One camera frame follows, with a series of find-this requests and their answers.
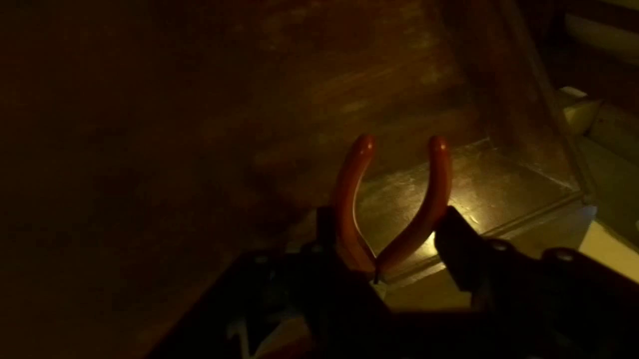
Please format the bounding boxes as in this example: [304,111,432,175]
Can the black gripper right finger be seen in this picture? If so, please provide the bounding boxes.
[434,203,536,296]

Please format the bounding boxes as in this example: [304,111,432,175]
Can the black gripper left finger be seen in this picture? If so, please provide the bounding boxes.
[314,203,376,284]

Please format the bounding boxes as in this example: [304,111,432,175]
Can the red handled pliers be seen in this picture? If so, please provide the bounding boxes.
[330,131,456,286]

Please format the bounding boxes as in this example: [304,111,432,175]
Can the dark wooden slant desk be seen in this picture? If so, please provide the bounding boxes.
[0,0,602,359]

